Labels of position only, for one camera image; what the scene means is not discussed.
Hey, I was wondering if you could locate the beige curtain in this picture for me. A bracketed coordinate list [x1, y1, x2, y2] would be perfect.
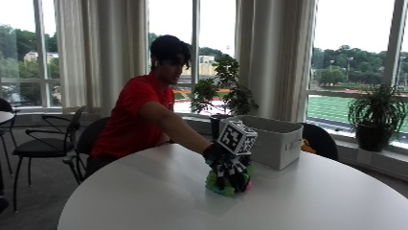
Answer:
[234, 0, 319, 124]
[53, 0, 150, 117]

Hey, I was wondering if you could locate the black chair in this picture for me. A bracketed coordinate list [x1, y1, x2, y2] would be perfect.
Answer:
[0, 97, 21, 176]
[63, 116, 111, 186]
[298, 122, 340, 162]

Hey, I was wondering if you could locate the the person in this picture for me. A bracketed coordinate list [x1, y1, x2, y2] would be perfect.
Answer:
[83, 34, 222, 180]

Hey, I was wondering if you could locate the green soft toy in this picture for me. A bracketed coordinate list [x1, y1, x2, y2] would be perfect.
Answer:
[204, 165, 255, 197]

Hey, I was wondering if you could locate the white marker cube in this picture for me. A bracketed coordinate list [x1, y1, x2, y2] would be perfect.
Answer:
[216, 119, 259, 157]

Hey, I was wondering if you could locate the white storage bin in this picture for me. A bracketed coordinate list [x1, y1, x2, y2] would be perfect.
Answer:
[218, 114, 305, 172]

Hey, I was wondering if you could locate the tall leafy potted plant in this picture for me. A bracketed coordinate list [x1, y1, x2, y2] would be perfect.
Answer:
[190, 54, 261, 140]

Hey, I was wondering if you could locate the black armchair with armrests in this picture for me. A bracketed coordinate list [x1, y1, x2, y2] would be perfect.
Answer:
[12, 104, 88, 213]

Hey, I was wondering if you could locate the bushy potted plant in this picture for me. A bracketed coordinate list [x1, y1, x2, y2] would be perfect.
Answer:
[347, 83, 408, 152]

